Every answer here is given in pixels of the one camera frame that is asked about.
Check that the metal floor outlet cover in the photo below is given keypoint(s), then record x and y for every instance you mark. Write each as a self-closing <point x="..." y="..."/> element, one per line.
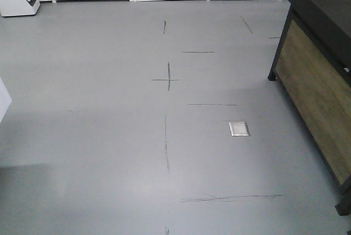
<point x="239" y="129"/>

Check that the black wooden produce display stand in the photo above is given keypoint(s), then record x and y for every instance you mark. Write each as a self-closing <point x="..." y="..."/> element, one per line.
<point x="312" y="62"/>

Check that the white checkout scale machine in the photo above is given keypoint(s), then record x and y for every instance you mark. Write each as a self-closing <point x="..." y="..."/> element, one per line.
<point x="19" y="7"/>

